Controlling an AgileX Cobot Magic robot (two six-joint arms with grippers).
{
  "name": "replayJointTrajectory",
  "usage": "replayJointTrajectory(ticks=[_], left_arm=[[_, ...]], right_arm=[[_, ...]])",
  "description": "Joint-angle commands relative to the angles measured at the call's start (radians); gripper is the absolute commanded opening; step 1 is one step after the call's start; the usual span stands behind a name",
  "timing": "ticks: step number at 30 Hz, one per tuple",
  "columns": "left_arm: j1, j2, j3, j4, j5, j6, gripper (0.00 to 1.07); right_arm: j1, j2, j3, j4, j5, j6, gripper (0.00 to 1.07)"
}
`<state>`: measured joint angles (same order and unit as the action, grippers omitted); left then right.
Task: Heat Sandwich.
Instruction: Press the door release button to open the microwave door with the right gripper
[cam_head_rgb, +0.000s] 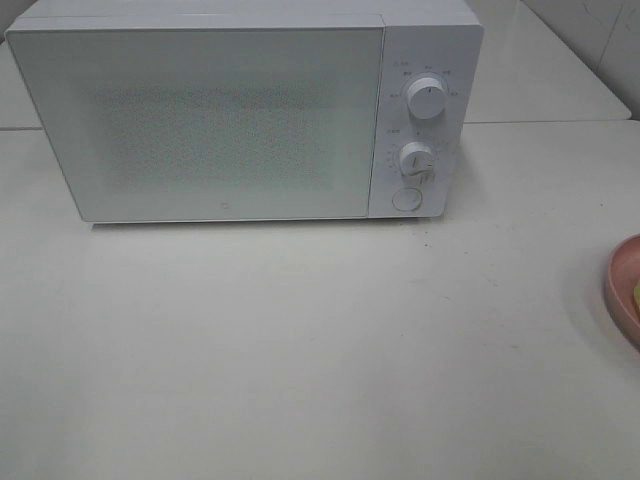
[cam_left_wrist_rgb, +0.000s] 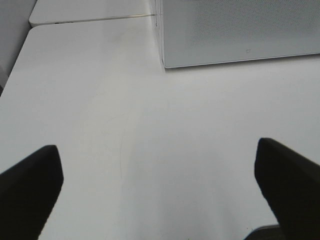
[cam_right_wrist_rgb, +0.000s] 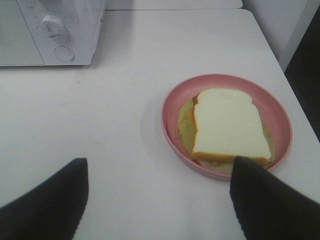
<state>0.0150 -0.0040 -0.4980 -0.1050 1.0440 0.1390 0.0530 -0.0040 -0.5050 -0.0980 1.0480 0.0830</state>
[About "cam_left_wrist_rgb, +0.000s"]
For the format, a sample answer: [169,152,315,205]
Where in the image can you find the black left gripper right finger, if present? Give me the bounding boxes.
[254,138,320,240]

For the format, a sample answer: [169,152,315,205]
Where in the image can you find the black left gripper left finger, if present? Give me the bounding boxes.
[0,145,64,240]

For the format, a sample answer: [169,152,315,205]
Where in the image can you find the white glass microwave door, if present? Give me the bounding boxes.
[156,0,320,68]

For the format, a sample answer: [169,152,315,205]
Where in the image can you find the white microwave oven body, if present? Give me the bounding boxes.
[150,0,165,68]

